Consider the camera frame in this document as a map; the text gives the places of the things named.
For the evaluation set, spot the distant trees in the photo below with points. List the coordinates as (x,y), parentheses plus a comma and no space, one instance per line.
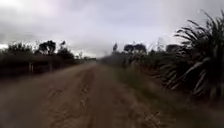
(133,48)

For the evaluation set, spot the brown dirt track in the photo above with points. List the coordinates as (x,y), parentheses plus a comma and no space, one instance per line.
(78,100)

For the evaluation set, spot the grass verge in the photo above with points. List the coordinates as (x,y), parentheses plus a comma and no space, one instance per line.
(160,96)

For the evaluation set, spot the row of trees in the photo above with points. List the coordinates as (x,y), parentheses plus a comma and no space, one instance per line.
(46,48)

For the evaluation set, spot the row of dark bushes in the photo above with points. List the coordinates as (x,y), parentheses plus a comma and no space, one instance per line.
(30,63)

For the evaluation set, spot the tall spiky-leaved plants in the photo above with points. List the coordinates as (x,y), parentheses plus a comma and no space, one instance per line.
(200,63)

